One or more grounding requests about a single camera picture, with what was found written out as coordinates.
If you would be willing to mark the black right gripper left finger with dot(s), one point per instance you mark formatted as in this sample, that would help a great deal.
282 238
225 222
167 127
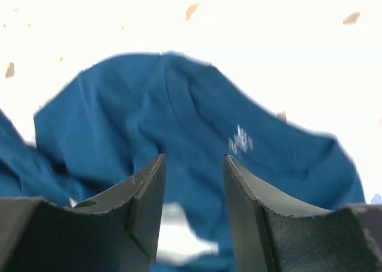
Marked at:
116 230

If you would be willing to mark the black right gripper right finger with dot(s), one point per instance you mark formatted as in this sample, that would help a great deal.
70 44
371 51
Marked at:
272 231

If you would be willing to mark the navy blue printed t-shirt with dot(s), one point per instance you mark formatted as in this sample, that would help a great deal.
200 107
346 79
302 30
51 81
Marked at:
116 116

